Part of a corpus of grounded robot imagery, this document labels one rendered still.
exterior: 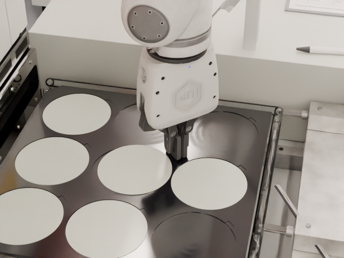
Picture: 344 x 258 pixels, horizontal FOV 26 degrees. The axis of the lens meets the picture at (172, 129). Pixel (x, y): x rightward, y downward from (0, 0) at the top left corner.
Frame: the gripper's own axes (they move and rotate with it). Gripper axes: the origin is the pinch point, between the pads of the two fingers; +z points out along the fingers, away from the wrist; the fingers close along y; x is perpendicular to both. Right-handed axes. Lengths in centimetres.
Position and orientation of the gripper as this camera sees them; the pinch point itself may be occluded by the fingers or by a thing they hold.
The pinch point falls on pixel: (176, 141)
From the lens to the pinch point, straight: 100.9
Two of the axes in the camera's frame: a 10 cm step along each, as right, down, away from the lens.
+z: 0.0, 7.9, 6.2
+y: 8.7, -3.0, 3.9
